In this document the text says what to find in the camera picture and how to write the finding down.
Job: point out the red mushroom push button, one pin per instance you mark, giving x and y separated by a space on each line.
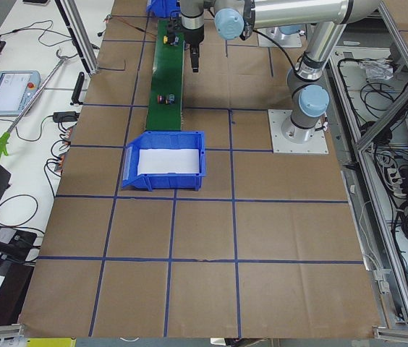
166 99

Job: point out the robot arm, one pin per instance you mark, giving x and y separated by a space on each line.
279 21

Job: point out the right blue bin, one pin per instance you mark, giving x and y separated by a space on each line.
163 8

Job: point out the blue bin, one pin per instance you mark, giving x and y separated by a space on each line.
163 8
163 140

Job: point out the green conveyor belt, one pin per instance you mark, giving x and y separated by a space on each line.
167 78

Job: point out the left blue bin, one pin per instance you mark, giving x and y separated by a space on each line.
163 140

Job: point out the left white foam pad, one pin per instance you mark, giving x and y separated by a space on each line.
163 161

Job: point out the black power adapter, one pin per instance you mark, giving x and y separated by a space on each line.
65 116

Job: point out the teach pendant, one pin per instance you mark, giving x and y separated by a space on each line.
16 90

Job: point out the aluminium profile post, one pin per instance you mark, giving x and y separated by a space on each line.
73 22

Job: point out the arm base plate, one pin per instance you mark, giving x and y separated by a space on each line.
286 138
286 36

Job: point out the green handled reacher grabber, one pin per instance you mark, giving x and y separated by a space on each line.
4 138

